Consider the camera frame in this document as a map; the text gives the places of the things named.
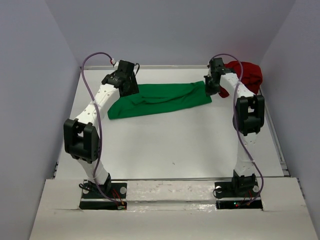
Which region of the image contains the green t shirt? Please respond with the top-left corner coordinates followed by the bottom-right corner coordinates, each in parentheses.
top-left (107, 81), bottom-right (212, 120)

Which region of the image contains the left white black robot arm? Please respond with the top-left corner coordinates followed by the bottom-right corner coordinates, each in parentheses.
top-left (63, 60), bottom-right (139, 198)

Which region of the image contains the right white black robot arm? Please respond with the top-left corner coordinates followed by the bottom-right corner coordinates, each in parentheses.
top-left (204, 54), bottom-right (265, 199)

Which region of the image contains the red t shirt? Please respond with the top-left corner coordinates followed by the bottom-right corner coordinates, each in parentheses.
top-left (225, 61), bottom-right (263, 95)

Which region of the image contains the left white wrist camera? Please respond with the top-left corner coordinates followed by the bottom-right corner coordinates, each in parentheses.
top-left (110, 58), bottom-right (120, 69)

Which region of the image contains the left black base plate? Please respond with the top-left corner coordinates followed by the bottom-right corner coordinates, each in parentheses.
top-left (78, 180), bottom-right (128, 211)

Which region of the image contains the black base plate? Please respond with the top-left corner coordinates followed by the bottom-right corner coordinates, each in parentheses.
top-left (78, 180), bottom-right (128, 211)
top-left (212, 181), bottom-right (263, 210)

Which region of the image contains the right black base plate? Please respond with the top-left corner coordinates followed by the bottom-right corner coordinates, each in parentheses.
top-left (212, 181), bottom-right (263, 210)

